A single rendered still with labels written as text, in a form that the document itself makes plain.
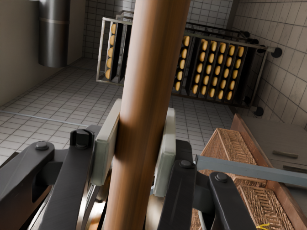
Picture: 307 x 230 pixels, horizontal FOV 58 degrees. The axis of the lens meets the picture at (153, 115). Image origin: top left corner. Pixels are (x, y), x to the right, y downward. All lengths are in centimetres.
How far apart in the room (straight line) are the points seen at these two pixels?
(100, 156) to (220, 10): 512
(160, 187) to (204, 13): 507
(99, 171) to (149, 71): 6
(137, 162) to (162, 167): 3
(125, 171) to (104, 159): 3
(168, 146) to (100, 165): 4
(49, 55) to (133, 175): 320
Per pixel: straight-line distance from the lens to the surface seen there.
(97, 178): 16
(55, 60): 337
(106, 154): 15
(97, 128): 18
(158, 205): 186
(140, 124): 17
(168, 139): 16
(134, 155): 18
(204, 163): 121
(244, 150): 167
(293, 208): 123
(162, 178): 16
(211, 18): 522
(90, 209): 154
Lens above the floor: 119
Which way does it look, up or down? 1 degrees down
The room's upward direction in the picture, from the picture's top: 80 degrees counter-clockwise
